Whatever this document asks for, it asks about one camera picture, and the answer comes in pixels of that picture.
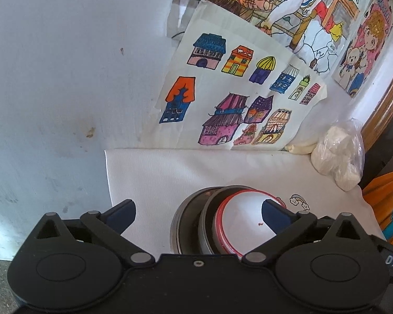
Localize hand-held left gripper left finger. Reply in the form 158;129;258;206
25;199;156;267

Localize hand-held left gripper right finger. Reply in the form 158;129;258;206
242;199;372;267

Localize steel bowls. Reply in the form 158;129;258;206
170;186;236;255

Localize painting of orange dress figure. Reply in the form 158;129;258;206
362;168;393;243

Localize rolled cream paper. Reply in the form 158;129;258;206
284;141;318;155

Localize white printed tablecloth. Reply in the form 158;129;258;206
104;149;389;259

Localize clear bag of white lumps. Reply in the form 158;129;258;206
311;119;365;191

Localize wall poster coloured houses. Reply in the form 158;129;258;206
154;0;328;151

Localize brown wooden door frame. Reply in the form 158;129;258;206
360;49;393;151

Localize wall poster child with teddy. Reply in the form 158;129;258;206
334;0;393;99

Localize wall poster child with fan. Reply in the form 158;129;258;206
165;0;380;79

